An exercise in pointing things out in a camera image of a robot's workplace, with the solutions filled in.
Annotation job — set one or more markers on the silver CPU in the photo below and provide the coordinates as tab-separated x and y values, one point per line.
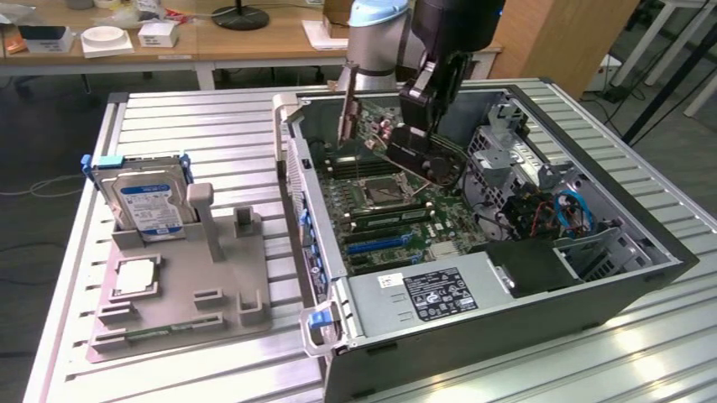
134	277

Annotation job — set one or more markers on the long black expansion slot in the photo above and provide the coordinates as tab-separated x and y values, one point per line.
373	239

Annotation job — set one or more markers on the wooden cabinet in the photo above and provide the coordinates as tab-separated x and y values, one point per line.
559	42

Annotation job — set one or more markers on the blue release latch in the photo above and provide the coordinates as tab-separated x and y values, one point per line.
318	319

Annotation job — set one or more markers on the wooden desk white frame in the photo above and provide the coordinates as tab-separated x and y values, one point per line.
268	46
33	59

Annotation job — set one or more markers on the brown cardboard box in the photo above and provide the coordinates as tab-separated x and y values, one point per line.
335	12

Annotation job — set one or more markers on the thin metal locking lever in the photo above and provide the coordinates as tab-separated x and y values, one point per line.
359	170

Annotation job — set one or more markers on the grey cup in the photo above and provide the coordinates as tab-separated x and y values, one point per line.
80	4

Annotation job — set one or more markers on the black monitor stand base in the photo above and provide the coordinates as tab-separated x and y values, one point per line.
240	19

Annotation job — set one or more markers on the grey parts rack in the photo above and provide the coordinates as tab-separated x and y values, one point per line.
179	285

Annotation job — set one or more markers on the blue expansion slot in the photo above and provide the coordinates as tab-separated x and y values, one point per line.
375	247

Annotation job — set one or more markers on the white paper stack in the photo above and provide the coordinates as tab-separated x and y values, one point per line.
322	40

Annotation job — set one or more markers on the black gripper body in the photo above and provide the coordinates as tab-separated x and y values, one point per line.
457	25

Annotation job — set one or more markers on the black slanted pole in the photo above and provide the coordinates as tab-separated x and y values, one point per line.
672	90

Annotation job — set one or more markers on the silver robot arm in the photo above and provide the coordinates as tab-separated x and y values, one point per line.
373	50

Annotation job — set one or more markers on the black open PC case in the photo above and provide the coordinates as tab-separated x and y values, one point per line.
503	357

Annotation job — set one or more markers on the white round dish box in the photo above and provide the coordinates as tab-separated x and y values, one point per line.
106	42

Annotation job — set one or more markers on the perforated metal drive cage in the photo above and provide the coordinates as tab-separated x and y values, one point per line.
498	163

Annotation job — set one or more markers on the silver chipset heatsink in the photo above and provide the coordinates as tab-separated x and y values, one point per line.
446	249

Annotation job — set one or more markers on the small orange item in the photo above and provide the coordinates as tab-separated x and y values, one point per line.
13	46

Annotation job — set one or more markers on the grey metal disk bay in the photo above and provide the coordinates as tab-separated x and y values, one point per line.
610	256

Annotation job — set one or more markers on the white table frame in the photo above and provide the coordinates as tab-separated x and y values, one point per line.
644	46

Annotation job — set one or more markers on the green motherboard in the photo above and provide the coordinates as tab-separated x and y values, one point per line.
442	210

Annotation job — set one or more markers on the hard disk blue label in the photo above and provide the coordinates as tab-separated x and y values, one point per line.
148	210

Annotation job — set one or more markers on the green graphics card black fan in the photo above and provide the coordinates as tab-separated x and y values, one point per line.
414	155

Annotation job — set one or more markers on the blue card retainer clip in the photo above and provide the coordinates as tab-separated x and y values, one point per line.
304	218

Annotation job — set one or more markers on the grey power supply unit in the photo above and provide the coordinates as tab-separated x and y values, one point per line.
381	310

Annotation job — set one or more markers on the small white carton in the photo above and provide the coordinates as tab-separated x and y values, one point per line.
156	35

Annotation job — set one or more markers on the CPU socket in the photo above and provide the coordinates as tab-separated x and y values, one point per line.
386	191

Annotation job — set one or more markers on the short black expansion slot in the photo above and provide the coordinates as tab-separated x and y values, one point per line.
363	259

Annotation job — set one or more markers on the white box black lid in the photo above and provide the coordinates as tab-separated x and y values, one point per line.
44	44

